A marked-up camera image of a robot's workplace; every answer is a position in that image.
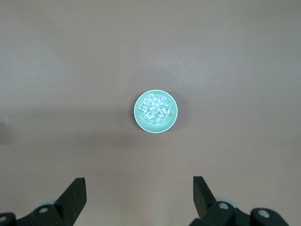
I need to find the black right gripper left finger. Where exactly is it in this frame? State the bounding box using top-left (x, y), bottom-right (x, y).
top-left (0, 178), bottom-right (87, 226)

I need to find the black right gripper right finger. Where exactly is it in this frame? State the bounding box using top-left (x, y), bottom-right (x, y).
top-left (190, 176), bottom-right (289, 226)

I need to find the pile of clear ice cubes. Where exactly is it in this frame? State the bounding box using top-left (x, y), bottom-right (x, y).
top-left (138, 93), bottom-right (172, 124)

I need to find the mint green bowl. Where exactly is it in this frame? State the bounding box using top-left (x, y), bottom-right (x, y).
top-left (133, 89), bottom-right (179, 134)

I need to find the brown table cover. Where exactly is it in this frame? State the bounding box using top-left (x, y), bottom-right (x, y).
top-left (0, 0), bottom-right (301, 226)

